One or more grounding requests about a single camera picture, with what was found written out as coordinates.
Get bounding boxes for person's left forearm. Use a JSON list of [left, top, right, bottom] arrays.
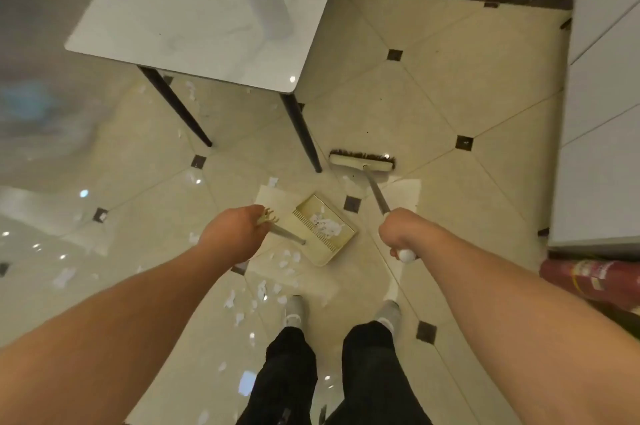
[[0, 244, 236, 425]]

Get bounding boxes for white marble table black legs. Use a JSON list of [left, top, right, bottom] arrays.
[[63, 0, 381, 175]]

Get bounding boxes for cream dustpan with metal handle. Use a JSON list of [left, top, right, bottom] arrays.
[[255, 193, 361, 268]]

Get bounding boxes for black trousers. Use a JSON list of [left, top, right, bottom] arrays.
[[235, 320, 434, 425]]

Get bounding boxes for cream broom with metal handle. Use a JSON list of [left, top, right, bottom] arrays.
[[328, 147, 419, 264]]

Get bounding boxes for person's left hand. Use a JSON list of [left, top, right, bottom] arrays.
[[197, 205, 274, 266]]

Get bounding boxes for red fire extinguisher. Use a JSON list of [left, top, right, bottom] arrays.
[[539, 257, 640, 316]]

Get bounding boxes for white and grey cabinet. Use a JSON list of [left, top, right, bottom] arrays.
[[547, 0, 640, 254]]

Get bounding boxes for white paper scraps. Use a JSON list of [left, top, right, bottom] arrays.
[[49, 79, 347, 376]]

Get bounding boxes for person's right forearm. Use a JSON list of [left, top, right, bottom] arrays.
[[407, 227, 640, 425]]

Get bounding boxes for person's right grey shoe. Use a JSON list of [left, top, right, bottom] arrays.
[[374, 299, 403, 338]]

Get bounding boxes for person's grey shoe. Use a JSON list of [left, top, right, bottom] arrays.
[[374, 299, 403, 338], [281, 294, 307, 330]]

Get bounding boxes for beige tiled floor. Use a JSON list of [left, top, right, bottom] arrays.
[[0, 0, 576, 425]]

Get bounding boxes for person's right hand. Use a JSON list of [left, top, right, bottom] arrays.
[[377, 208, 443, 258]]

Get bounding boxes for person's left grey shoe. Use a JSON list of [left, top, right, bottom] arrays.
[[281, 294, 307, 330]]

